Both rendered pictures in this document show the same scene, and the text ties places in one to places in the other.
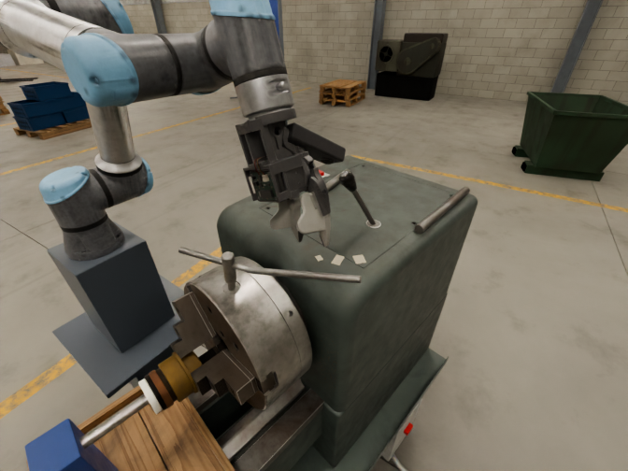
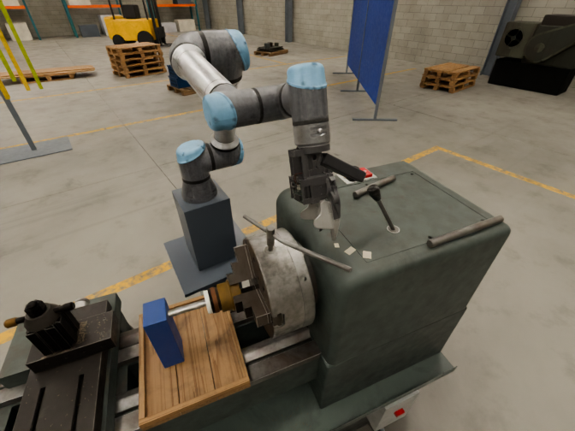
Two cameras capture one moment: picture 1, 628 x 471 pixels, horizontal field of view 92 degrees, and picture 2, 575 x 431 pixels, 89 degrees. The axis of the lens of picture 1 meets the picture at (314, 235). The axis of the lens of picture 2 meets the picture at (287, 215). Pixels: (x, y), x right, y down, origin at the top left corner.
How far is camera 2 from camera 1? 0.21 m
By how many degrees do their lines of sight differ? 19
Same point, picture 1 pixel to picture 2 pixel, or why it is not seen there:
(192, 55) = (271, 103)
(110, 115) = not seen: hidden behind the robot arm
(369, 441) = (356, 403)
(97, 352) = (186, 265)
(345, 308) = (341, 287)
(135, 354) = (206, 274)
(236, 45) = (296, 103)
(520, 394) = not seen: outside the picture
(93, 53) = (217, 106)
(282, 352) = (292, 303)
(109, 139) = not seen: hidden behind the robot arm
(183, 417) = (224, 325)
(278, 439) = (281, 364)
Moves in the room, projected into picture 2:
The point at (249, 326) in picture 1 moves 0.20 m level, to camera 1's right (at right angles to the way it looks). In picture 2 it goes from (274, 278) to (349, 304)
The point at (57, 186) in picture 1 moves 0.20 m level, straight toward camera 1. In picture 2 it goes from (186, 153) to (190, 177)
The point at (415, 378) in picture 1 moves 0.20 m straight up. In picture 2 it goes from (417, 371) to (430, 346)
